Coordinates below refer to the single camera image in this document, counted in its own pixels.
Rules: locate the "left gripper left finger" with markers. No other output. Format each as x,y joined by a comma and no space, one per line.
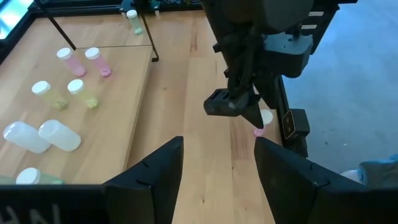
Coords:
149,196

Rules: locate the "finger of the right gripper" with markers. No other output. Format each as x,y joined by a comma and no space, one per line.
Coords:
255,116
269,93

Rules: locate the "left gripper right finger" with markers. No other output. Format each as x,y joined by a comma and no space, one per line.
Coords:
311,199

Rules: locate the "pink medicine bottle white cap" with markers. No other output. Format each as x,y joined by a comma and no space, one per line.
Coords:
268,117
99,63
73,63

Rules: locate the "yellow medicine bottle white cap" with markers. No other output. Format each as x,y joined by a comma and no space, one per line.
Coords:
42,88
76,86

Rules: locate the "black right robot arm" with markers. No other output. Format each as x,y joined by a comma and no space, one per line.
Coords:
273,12

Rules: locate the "person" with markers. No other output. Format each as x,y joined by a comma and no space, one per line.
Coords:
379,171

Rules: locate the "black table-level camera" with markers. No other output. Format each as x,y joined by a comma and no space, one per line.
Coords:
298,124

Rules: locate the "shelf with black metal frame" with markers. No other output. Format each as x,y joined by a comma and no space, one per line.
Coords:
109,124

